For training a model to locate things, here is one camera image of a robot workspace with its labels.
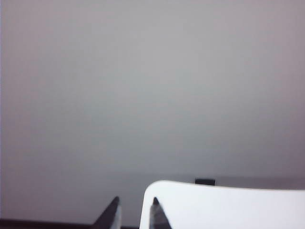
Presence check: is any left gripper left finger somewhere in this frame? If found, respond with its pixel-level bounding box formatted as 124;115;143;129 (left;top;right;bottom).
92;196;123;229

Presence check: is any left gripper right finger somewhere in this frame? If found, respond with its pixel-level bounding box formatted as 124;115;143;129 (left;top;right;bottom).
149;197;173;229

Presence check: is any small black rectangular block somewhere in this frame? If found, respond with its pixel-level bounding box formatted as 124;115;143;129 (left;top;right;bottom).
194;178;216;186

